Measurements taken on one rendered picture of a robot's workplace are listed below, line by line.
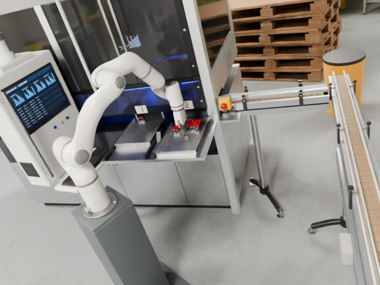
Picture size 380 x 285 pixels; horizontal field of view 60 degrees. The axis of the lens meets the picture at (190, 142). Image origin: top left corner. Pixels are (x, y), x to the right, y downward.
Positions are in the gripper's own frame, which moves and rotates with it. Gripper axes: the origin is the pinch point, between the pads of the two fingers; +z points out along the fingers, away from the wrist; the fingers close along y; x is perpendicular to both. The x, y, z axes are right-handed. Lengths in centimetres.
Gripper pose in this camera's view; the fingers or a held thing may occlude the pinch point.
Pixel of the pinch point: (184, 129)
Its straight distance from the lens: 206.7
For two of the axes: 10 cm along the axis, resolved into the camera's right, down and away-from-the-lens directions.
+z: 2.4, 8.2, 5.2
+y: -2.5, 5.7, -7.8
